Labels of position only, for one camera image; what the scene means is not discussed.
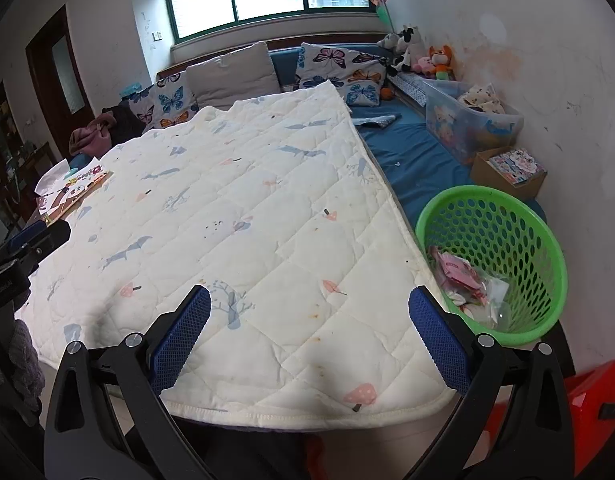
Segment person's dark trousers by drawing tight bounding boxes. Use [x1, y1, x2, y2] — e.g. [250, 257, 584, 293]
[178, 412, 308, 480]

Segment cartoon picture books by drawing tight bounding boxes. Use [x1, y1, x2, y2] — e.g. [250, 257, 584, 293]
[489, 148, 545, 186]

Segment striped cloth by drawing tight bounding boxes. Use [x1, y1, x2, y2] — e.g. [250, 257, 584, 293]
[352, 114, 403, 130]

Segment cartoon picture book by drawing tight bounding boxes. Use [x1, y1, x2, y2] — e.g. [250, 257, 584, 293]
[36, 157, 114, 226]

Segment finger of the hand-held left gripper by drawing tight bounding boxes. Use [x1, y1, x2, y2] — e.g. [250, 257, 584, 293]
[0, 222, 47, 261]
[16, 219, 72, 275]

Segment dark wooden shelf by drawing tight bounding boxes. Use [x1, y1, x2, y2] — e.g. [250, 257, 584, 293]
[0, 80, 58, 241]

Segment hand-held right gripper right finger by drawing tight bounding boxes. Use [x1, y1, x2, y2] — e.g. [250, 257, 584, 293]
[402, 285, 575, 480]

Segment dark wooden door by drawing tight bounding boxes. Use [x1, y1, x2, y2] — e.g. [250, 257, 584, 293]
[25, 4, 96, 133]

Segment small butterfly print pillow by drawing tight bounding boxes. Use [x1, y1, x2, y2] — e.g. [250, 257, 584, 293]
[345, 77, 387, 107]

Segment red plastic stool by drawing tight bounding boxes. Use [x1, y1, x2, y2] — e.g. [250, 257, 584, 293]
[482, 360, 615, 476]

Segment black and white cow plush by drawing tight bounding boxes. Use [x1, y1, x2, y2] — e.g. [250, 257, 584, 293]
[387, 24, 425, 73]

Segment dark clothing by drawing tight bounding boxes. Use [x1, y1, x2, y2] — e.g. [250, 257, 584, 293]
[102, 102, 146, 148]

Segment clear plastic storage box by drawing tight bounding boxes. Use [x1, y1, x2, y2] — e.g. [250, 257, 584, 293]
[425, 79, 524, 166]

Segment blue mattress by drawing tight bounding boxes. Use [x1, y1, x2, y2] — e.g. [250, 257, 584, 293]
[268, 45, 548, 241]

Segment pink printed plastic bag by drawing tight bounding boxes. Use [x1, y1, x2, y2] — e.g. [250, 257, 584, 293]
[427, 246, 488, 306]

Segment green plastic basket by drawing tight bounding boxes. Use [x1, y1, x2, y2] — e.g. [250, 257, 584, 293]
[415, 185, 569, 346]

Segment white quilted mat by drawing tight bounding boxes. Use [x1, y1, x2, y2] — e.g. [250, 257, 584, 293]
[25, 80, 455, 421]

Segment large butterfly print pillow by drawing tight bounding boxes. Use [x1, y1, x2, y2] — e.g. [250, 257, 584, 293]
[294, 42, 388, 92]

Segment person's left forearm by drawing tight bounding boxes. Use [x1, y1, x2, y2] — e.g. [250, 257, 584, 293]
[0, 310, 46, 428]

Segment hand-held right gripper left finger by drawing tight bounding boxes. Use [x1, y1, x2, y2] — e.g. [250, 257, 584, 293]
[44, 284, 223, 480]

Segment patterned folded cloth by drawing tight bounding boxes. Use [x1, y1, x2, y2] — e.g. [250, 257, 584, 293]
[387, 74, 431, 106]

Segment patterned cloth in storage box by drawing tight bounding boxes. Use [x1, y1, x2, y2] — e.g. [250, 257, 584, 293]
[457, 84, 505, 113]

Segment grey cushion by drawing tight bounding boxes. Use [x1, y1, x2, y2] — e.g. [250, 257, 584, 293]
[185, 41, 281, 111]

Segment brown cardboard box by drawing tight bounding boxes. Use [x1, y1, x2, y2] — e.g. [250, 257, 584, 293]
[470, 146, 548, 201]

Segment clear plastic wrapper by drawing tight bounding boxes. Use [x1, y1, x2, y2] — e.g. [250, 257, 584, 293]
[470, 276, 511, 332]

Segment pink clothing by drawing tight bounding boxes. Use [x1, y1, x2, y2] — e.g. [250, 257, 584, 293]
[69, 112, 116, 156]

